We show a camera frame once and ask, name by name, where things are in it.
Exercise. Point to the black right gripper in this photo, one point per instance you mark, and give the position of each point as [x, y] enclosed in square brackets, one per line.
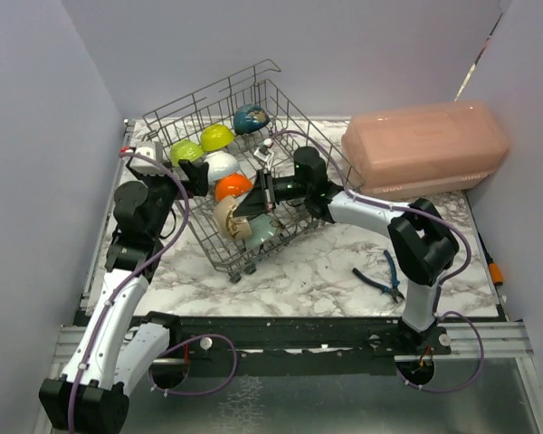
[254, 203]

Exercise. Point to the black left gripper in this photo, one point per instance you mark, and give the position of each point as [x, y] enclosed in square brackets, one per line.
[196, 183]

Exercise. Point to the white round bowl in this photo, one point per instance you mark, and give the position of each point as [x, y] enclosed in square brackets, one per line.
[232, 185]

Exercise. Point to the celadon green bowl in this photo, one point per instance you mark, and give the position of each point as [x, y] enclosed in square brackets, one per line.
[263, 227]

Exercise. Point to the beige patterned bowl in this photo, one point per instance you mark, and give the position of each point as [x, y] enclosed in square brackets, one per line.
[230, 227]

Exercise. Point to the grey bowl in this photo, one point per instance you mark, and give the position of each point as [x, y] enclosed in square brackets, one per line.
[221, 164]

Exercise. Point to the yellow-green bowl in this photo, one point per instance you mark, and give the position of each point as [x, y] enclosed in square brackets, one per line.
[216, 137]

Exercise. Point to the dark brown bowl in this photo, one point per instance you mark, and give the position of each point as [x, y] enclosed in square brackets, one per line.
[249, 118]

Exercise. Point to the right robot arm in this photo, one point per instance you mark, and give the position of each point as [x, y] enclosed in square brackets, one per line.
[423, 245]

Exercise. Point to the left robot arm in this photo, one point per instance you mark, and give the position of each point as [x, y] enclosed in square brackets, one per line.
[92, 394]

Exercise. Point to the orange-tipped screwdriver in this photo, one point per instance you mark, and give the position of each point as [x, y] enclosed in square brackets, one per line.
[494, 270]

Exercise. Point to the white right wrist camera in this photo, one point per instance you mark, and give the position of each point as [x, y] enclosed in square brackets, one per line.
[264, 154]

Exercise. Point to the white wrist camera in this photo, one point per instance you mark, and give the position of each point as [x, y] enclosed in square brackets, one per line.
[264, 154]
[150, 155]

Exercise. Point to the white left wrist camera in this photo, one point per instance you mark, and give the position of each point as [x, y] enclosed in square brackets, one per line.
[150, 155]

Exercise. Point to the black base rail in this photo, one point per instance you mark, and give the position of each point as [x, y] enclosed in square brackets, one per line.
[295, 346]

